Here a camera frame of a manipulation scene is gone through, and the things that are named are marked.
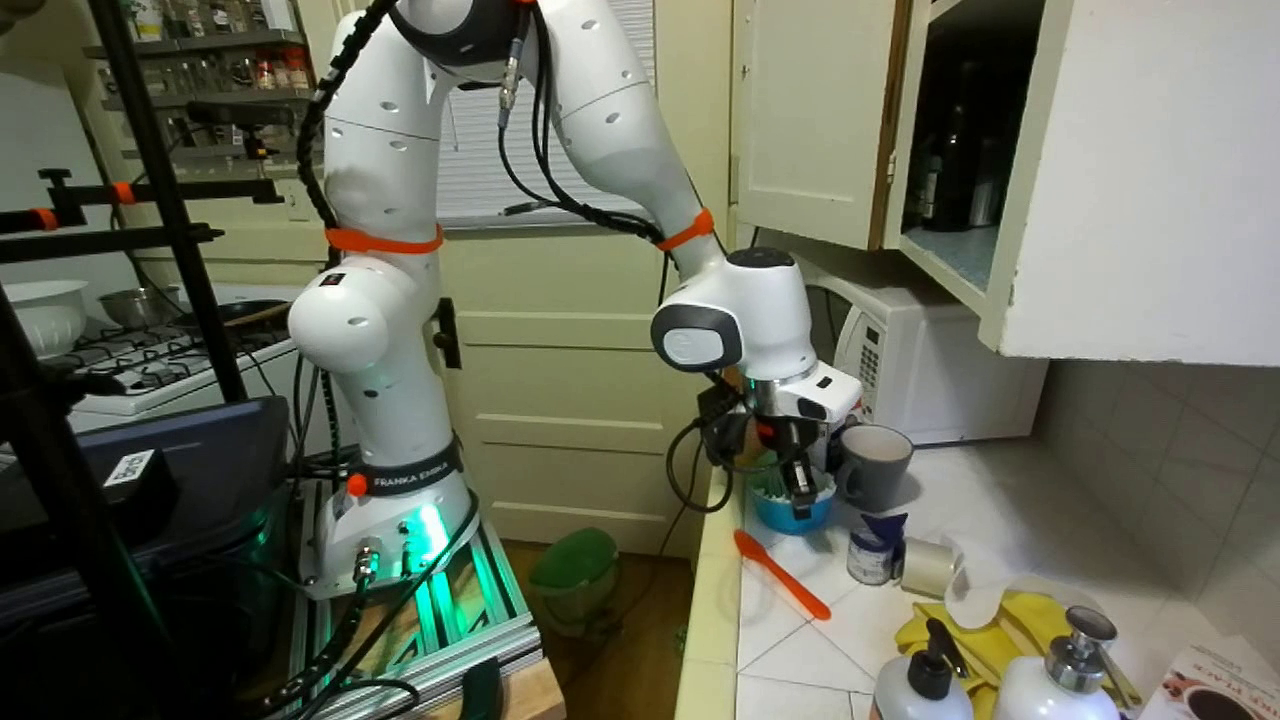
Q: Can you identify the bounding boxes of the soap bottle with black pump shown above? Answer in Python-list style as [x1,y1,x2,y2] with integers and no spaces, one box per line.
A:
[874,614,976,720]

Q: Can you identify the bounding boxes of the spice shelf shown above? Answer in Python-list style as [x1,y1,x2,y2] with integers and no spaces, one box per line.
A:
[83,0,333,185]

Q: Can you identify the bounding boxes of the green bucket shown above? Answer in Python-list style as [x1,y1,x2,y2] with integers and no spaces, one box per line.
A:
[526,525,630,634]

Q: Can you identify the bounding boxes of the grey mug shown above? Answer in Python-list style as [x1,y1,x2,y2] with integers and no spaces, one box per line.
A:
[832,418,919,514]

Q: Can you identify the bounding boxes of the white open cabinet door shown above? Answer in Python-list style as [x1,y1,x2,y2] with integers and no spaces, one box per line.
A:
[995,0,1280,370]

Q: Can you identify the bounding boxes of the white pot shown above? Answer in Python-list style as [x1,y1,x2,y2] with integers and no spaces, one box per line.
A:
[0,275,96,358]

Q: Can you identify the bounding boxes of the white closed cabinet door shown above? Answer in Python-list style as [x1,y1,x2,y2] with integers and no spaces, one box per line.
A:
[730,0,904,255]

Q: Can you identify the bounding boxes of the white tape roll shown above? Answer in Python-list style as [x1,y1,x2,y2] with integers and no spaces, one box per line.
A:
[901,533,972,599]

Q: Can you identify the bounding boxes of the orange strap on forearm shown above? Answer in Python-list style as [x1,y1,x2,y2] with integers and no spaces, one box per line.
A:
[655,206,722,255]

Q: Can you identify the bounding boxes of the small metal pot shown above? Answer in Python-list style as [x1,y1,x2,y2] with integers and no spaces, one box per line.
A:
[91,285,156,330]

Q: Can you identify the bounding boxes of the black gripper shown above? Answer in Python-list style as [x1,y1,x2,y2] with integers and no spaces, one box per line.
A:
[747,395,845,525]

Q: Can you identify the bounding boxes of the yellow rubber gloves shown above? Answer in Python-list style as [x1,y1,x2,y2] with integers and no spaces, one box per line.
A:
[892,587,1078,704]

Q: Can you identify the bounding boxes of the wide orange strap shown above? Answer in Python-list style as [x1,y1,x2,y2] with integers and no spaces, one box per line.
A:
[325,221,450,260]

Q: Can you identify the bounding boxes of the blue bowl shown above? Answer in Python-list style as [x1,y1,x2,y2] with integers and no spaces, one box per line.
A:
[742,457,845,538]

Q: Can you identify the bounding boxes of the black metal camera stand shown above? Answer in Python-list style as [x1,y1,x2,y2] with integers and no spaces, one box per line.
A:
[0,0,289,720]

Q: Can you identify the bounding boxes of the black box with white label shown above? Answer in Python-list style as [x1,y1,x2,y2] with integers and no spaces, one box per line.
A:
[96,445,180,519]

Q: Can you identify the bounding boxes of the orange spatula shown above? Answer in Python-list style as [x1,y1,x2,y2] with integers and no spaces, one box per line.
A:
[732,526,836,623]

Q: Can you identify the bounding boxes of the white microwave oven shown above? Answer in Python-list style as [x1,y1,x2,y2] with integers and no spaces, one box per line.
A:
[796,265,1053,451]

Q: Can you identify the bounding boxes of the kitchen stove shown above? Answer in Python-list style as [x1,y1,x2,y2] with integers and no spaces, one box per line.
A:
[57,296,304,433]

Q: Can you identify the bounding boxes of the aluminium robot mounting stand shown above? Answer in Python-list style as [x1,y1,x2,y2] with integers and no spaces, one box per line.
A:
[286,513,554,720]

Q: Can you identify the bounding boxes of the white wall cabinet with shelves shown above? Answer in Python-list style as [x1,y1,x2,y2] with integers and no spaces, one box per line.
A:
[876,0,1078,323]

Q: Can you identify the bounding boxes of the black corrugated cable conduit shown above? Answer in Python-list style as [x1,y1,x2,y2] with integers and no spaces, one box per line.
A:
[298,0,401,231]

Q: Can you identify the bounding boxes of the white door window blind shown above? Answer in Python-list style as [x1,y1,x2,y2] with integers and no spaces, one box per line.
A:
[436,0,663,225]

